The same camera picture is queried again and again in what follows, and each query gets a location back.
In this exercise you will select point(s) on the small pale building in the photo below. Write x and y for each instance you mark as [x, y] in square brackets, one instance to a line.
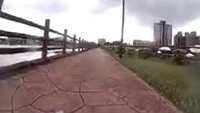
[101, 42]

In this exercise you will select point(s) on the red stone path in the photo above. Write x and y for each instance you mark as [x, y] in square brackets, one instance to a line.
[93, 78]

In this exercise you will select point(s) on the lamp pole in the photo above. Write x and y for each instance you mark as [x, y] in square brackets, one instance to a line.
[122, 24]

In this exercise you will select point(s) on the long low building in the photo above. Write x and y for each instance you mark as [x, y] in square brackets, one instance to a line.
[142, 43]

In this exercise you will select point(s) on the row of bushes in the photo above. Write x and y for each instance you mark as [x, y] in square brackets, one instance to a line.
[145, 54]

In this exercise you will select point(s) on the tall grey building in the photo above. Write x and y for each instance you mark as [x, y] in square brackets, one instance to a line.
[162, 34]

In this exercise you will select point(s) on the grass verge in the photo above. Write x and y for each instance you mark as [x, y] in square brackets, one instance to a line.
[173, 83]

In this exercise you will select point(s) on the water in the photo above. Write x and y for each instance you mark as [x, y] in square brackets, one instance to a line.
[17, 58]

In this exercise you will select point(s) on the group of buildings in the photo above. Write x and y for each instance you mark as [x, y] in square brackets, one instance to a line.
[189, 39]

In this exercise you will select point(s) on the dark wooden rail fence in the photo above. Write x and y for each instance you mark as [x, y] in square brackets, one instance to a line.
[46, 35]

